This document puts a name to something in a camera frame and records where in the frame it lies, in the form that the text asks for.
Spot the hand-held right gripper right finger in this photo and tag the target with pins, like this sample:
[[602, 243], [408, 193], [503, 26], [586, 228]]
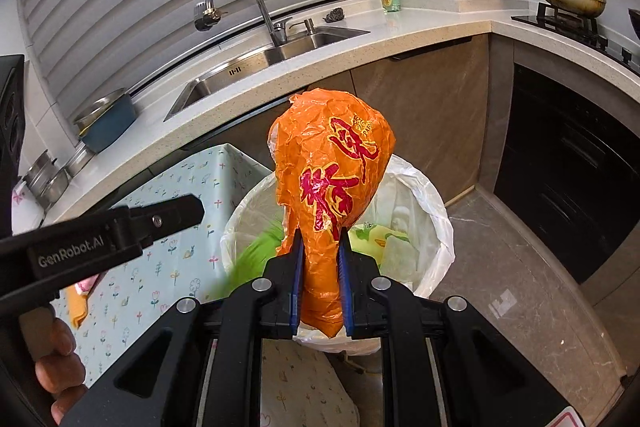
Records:
[[345, 279]]

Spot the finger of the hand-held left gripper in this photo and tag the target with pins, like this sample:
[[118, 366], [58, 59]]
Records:
[[170, 214]]

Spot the steel wool scrubber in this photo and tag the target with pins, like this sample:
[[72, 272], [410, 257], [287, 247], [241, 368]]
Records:
[[335, 16]]

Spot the person's left hand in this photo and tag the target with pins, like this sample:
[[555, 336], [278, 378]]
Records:
[[57, 357]]

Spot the small orange foam sheet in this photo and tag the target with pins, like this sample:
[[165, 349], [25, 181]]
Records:
[[79, 309]]

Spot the stacked steel steamer pot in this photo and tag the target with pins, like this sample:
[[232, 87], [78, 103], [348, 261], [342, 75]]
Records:
[[39, 172]]

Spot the brown base cabinet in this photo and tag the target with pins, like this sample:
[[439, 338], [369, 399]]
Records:
[[430, 107]]

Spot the blue plastic basin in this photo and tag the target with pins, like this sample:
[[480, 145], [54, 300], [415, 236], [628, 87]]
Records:
[[112, 129]]

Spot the stainless steel sink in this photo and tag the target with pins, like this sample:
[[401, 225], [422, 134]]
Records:
[[260, 62]]

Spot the steel mixing bowl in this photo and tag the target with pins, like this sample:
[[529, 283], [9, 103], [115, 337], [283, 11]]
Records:
[[100, 107]]

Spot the translucent yellow-green packet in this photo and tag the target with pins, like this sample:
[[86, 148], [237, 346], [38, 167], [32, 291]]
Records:
[[390, 247]]

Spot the black built-in oven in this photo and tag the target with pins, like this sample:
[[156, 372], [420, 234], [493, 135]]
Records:
[[565, 167]]

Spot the orange plastic bag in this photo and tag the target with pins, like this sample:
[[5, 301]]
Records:
[[330, 157]]

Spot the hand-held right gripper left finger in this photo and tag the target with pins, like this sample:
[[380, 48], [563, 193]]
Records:
[[296, 279]]

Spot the trash bin with white liner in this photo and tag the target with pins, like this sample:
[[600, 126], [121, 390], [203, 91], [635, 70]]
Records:
[[430, 217]]

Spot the white rice cooker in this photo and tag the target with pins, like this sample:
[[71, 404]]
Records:
[[26, 212]]

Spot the gas stove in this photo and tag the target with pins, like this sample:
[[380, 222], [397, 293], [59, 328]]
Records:
[[585, 34]]

